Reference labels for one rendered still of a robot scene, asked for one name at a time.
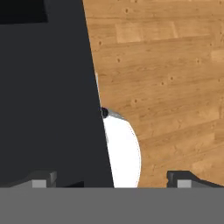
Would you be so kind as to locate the white round object black cap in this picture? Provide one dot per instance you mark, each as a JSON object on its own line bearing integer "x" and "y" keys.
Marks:
{"x": 124, "y": 154}

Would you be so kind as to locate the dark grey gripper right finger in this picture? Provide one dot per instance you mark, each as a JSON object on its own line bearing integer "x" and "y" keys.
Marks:
{"x": 183, "y": 178}

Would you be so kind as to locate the black open drawer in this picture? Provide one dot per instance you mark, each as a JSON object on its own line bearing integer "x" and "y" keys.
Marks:
{"x": 22, "y": 11}

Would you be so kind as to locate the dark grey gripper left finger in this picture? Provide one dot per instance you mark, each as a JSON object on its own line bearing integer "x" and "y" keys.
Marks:
{"x": 40, "y": 178}

